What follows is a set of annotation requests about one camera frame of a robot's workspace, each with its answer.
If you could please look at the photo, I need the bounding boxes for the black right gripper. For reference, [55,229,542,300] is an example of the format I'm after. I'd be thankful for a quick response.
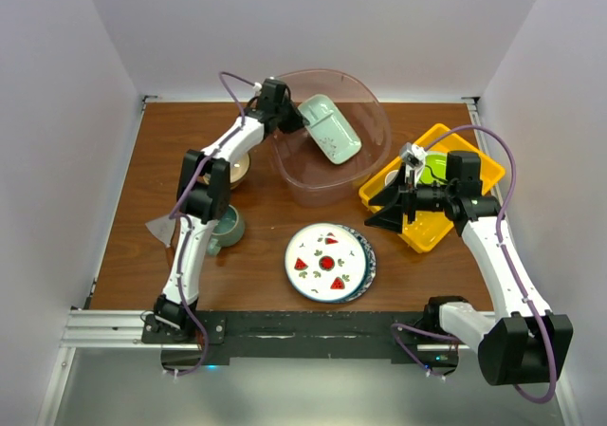
[365,163,454,233]

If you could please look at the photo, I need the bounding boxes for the pale green divided dish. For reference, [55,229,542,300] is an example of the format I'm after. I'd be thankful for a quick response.
[298,94,362,165]

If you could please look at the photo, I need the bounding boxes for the watermelon pattern plate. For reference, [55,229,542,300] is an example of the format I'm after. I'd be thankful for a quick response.
[285,223,369,304]

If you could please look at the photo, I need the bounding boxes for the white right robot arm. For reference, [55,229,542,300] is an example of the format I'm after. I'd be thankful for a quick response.
[365,143,573,398]

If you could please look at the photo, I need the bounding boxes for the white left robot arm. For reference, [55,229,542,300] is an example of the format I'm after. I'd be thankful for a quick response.
[145,78,304,343]

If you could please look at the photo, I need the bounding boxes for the clear pink plastic bin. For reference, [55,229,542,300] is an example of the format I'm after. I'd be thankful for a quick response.
[269,69,392,207]

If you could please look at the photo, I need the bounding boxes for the light blue white mug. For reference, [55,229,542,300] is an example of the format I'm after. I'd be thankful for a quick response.
[384,170,399,186]

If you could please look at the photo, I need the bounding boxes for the lime green plate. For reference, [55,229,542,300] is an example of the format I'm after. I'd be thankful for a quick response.
[419,152,447,184]

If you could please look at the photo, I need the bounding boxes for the blue patterned bottom plate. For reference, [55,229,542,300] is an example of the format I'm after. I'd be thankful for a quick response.
[340,225,377,303]

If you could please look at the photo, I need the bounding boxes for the beige ceramic bowl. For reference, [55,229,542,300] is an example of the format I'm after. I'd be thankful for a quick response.
[230,154,250,190]

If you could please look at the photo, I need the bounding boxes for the teal ceramic mug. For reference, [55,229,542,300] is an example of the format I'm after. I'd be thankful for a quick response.
[207,205,246,256]

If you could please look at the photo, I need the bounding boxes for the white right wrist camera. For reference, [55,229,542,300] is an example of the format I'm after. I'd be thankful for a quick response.
[399,142,427,185]

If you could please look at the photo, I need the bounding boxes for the black mounting base plate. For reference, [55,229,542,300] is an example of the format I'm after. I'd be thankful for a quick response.
[141,311,467,370]

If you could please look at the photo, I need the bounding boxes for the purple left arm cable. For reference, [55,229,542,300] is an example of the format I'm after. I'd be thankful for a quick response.
[163,70,265,378]

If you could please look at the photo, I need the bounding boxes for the spatula with wooden handle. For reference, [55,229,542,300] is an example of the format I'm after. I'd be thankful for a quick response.
[145,214,175,248]

